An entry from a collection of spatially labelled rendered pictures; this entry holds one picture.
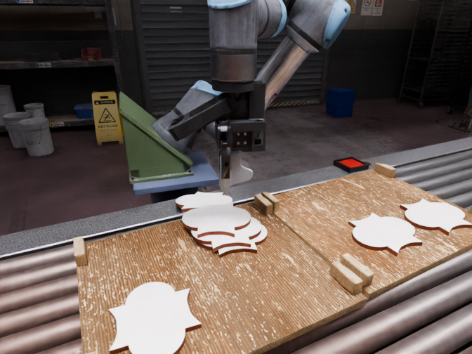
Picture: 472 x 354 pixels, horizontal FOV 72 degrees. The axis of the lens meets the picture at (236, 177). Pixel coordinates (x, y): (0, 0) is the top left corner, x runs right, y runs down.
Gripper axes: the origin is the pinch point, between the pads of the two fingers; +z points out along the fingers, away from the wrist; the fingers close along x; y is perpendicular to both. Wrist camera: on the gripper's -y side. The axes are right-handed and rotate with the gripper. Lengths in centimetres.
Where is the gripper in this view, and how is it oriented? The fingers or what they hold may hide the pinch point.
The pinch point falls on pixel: (223, 188)
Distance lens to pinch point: 62.1
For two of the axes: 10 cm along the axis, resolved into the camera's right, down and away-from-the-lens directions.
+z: 0.0, 9.1, 4.2
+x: -1.4, -4.2, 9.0
